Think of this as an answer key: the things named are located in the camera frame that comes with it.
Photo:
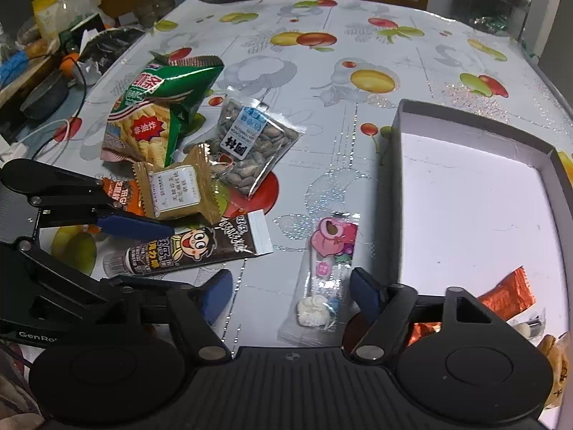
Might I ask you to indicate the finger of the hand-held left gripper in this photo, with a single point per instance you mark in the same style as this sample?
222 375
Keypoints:
112 289
134 226

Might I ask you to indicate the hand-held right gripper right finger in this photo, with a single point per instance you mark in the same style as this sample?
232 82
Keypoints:
365 293

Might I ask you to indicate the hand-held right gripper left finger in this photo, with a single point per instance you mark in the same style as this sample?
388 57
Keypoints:
215 295

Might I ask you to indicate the orange snack packet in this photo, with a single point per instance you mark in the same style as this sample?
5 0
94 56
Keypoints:
506 295
123 197

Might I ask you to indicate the brown cartoon chocolate tube packet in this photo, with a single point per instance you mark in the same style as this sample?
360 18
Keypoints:
201 244

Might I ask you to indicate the gold pastry packet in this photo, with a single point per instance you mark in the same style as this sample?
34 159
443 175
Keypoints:
174 188

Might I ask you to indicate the clear pink peach candy packet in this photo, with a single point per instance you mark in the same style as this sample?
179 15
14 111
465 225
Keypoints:
329 242

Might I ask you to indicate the green prawn cracker bag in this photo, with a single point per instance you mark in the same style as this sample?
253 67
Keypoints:
152 112

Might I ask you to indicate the white shallow box grey rim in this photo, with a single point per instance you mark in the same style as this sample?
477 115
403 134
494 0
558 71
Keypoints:
470 197

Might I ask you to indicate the clear sunflower seed packet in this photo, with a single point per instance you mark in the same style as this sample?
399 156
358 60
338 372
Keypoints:
255 143

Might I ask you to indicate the small clear candy packet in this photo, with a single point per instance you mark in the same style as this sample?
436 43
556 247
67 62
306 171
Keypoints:
530 324

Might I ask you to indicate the gold foil snack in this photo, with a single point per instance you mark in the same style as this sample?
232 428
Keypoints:
549 358

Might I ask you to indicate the black bowl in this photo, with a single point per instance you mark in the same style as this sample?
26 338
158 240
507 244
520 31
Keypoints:
44 94

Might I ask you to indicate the patterned clothing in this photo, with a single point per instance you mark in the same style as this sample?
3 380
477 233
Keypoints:
18 385

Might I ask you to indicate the blue plastic item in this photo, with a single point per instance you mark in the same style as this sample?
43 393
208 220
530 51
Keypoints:
13 67

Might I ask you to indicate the orange fruit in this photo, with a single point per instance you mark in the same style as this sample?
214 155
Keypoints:
36 47
70 63

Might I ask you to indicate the black crumpled bag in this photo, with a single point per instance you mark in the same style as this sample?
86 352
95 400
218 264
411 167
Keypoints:
116 47

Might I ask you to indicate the dark box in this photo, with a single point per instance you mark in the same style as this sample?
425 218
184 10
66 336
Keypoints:
83 31

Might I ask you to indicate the fruit print tablecloth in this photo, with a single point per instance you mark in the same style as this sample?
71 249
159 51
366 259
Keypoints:
313 98

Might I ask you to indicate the yellow packet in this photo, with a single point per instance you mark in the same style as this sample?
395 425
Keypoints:
56 15

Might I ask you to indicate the glass jar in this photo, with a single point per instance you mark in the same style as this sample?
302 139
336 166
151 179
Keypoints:
150 6

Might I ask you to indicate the pile of wrapped candies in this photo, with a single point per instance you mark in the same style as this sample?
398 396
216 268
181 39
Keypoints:
490 22

